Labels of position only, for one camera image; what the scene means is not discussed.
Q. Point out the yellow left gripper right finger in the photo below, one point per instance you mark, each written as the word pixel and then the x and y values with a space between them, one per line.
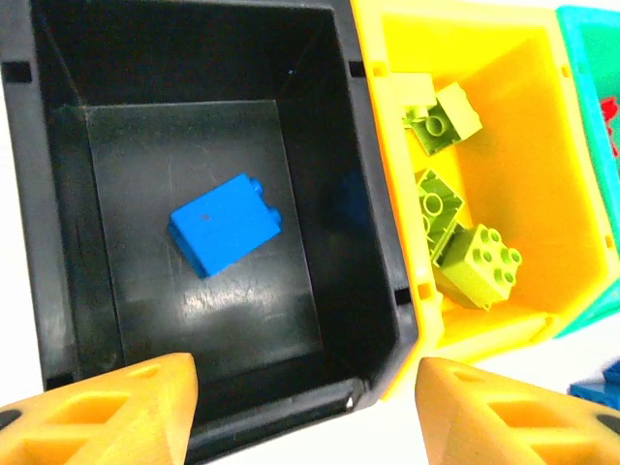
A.
pixel 450 416

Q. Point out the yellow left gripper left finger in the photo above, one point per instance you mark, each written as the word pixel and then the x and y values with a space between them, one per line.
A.
pixel 155 416

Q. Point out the blue lego brick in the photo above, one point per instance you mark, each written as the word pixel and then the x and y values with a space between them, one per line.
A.
pixel 600 387
pixel 218 227

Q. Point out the long lime green lego brick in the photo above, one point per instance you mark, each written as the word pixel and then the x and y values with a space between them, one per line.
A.
pixel 436 203

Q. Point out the black plastic bin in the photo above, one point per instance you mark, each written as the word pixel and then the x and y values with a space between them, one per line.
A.
pixel 194 315

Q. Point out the yellow plastic bin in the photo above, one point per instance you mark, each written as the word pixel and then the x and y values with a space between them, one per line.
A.
pixel 523 194

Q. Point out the red flat lego brick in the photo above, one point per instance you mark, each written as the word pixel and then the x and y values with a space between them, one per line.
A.
pixel 611 116

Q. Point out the green plastic bin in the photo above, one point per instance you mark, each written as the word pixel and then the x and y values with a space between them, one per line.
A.
pixel 596 58

